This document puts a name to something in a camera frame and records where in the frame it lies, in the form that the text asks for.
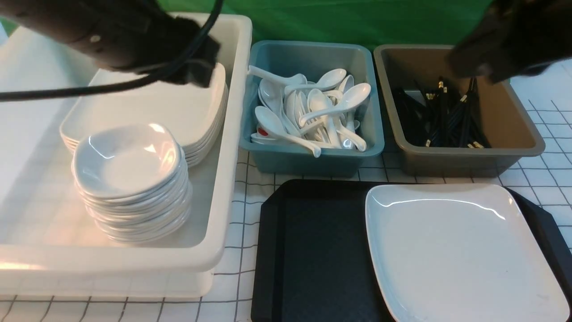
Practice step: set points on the stack of white square plates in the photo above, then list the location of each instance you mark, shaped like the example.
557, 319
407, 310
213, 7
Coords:
194, 115

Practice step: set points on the black serving tray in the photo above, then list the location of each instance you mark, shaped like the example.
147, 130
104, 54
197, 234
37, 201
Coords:
313, 261

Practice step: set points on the stack of white small bowls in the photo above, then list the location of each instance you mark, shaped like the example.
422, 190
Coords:
134, 182

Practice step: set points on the pile of black chopsticks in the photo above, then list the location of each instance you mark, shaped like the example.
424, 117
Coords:
446, 117

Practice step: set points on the brown plastic bin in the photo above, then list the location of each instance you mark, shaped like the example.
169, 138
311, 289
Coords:
503, 118

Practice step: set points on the white checkered tablecloth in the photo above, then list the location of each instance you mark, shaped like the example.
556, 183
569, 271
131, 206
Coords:
232, 250

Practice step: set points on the large white plastic bin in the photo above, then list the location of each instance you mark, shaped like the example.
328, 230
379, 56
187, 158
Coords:
50, 246

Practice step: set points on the large white square plate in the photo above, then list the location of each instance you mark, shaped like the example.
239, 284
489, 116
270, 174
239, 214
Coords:
459, 253

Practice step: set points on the white spoon on bin edge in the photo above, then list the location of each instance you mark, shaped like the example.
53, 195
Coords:
297, 79

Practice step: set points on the white spoon front in bin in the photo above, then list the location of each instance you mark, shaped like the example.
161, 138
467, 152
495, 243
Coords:
274, 127

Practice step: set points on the white ceramic soup spoon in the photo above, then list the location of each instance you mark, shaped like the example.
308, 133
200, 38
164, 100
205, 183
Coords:
350, 100

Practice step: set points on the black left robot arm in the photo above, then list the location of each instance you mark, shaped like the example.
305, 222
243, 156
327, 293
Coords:
132, 36

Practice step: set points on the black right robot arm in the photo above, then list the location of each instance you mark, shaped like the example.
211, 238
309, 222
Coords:
515, 38

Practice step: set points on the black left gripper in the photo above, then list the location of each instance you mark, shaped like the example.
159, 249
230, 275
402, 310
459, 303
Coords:
185, 54

